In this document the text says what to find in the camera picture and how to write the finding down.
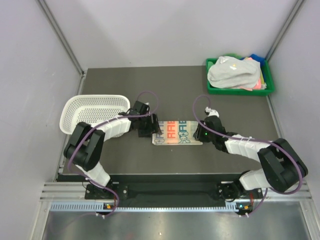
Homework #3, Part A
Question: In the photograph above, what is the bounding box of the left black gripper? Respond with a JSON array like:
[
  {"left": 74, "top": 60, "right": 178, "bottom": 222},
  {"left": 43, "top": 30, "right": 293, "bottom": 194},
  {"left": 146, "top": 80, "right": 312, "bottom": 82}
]
[{"left": 138, "top": 113, "right": 162, "bottom": 138}]

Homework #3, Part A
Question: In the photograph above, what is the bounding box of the colourful rabbit print towel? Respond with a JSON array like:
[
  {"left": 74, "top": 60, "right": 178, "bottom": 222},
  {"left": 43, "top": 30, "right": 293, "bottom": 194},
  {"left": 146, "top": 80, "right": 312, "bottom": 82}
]
[{"left": 152, "top": 120, "right": 203, "bottom": 146}]

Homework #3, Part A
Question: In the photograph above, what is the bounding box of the grey white towel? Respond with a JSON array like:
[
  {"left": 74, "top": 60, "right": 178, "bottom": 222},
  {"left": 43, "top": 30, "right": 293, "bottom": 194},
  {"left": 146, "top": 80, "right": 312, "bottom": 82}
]
[{"left": 207, "top": 56, "right": 261, "bottom": 89}]

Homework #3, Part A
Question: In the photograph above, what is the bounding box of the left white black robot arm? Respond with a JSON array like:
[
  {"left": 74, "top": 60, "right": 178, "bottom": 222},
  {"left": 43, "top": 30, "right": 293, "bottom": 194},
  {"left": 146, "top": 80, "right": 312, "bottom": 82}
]
[{"left": 63, "top": 100, "right": 162, "bottom": 199}]

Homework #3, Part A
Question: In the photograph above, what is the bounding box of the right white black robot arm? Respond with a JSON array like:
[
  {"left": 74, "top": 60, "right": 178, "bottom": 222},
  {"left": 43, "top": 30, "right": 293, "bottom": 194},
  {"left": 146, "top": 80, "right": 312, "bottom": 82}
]
[{"left": 193, "top": 115, "right": 308, "bottom": 198}]

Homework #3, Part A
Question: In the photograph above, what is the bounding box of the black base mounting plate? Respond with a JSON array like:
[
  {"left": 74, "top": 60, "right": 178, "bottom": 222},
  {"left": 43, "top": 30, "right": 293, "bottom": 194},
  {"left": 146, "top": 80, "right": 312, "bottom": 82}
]
[{"left": 85, "top": 180, "right": 263, "bottom": 203}]

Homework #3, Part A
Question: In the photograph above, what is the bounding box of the white perforated plastic basket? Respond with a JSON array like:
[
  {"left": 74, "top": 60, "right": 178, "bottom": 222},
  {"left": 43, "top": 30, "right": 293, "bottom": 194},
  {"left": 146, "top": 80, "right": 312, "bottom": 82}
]
[{"left": 59, "top": 94, "right": 131, "bottom": 135}]

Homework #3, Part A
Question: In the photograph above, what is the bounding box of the pink striped towel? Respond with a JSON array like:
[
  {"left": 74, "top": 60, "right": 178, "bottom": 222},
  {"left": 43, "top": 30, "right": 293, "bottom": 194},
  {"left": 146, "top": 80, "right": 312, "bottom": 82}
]
[{"left": 240, "top": 61, "right": 266, "bottom": 91}]

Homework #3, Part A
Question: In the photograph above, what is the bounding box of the green plastic bin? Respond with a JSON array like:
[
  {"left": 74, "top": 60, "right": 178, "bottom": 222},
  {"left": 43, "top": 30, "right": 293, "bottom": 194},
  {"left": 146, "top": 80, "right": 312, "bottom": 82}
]
[{"left": 206, "top": 60, "right": 275, "bottom": 97}]

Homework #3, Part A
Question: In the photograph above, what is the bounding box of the green cloth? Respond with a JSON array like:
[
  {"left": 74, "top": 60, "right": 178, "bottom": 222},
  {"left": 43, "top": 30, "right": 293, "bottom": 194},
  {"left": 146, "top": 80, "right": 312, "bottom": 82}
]
[{"left": 224, "top": 53, "right": 243, "bottom": 60}]

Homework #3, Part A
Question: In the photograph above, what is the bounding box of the blue cloth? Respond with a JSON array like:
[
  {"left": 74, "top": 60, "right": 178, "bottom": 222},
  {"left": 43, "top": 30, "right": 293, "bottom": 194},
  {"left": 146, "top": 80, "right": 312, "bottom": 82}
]
[{"left": 249, "top": 54, "right": 265, "bottom": 65}]

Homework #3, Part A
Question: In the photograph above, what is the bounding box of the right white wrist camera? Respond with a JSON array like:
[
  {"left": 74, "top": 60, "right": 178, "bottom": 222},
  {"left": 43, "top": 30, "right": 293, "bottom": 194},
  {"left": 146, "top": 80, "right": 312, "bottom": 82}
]
[{"left": 204, "top": 107, "right": 220, "bottom": 118}]

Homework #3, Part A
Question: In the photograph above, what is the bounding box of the grey slotted cable duct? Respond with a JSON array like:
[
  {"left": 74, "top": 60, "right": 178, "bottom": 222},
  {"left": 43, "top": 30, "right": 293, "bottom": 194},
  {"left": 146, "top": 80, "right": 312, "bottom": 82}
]
[{"left": 50, "top": 201, "right": 250, "bottom": 213}]

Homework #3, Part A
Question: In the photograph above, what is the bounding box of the aluminium frame rail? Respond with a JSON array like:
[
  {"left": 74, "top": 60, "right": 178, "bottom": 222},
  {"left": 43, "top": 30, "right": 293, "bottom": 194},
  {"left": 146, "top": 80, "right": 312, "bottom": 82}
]
[{"left": 39, "top": 181, "right": 96, "bottom": 201}]

